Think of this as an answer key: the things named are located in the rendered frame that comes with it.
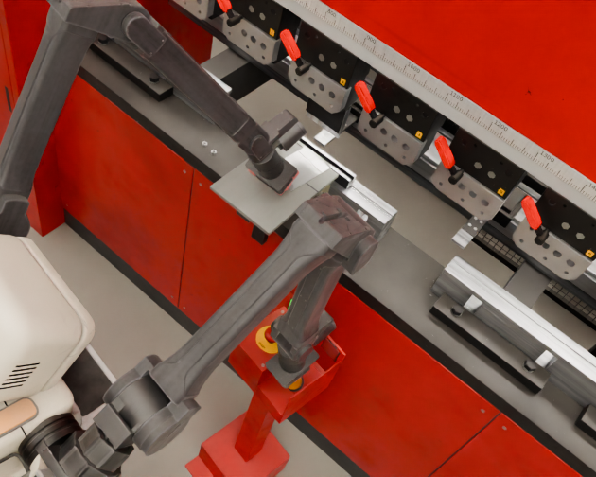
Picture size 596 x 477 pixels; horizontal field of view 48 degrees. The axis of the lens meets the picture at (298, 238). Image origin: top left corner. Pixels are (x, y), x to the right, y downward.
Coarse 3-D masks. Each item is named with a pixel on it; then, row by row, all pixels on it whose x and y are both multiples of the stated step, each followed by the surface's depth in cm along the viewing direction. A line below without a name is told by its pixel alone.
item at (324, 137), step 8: (368, 88) 180; (352, 104) 176; (360, 104) 175; (352, 112) 177; (360, 112) 175; (352, 120) 176; (344, 128) 173; (320, 136) 170; (328, 136) 170; (320, 144) 169
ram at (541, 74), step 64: (320, 0) 135; (384, 0) 125; (448, 0) 117; (512, 0) 110; (576, 0) 103; (384, 64) 134; (448, 64) 124; (512, 64) 116; (576, 64) 109; (512, 128) 123; (576, 128) 115; (576, 192) 122
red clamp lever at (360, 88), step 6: (360, 84) 136; (360, 90) 136; (366, 90) 137; (360, 96) 137; (366, 96) 137; (366, 102) 137; (372, 102) 137; (366, 108) 137; (372, 108) 138; (372, 114) 138; (372, 120) 138; (378, 120) 138; (372, 126) 139
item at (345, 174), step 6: (306, 138) 169; (306, 144) 169; (312, 144) 168; (312, 150) 168; (318, 150) 167; (324, 156) 167; (330, 156) 167; (330, 162) 167; (336, 162) 166; (336, 168) 165; (342, 168) 165; (342, 174) 164; (348, 174) 165; (354, 174) 165; (336, 180) 166; (342, 180) 164; (348, 180) 163; (354, 180) 166; (342, 186) 166; (348, 186) 166
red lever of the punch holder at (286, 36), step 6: (288, 30) 142; (282, 36) 141; (288, 36) 141; (288, 42) 141; (294, 42) 142; (288, 48) 142; (294, 48) 142; (294, 54) 142; (300, 54) 143; (294, 60) 143; (300, 60) 144; (300, 66) 143; (306, 66) 144; (300, 72) 143
